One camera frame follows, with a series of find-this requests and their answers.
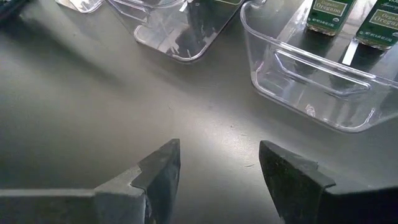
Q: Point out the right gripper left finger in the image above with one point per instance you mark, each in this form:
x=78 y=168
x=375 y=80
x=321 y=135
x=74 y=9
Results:
x=124 y=202

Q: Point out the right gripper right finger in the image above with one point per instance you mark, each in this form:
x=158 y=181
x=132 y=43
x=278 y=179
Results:
x=311 y=199

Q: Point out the oregano glass spice jar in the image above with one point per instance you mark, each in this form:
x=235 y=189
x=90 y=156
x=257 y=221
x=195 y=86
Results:
x=329 y=15
x=379 y=25

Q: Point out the clear plastic bin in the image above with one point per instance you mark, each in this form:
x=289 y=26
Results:
x=82 y=6
x=174 y=40
x=311 y=102

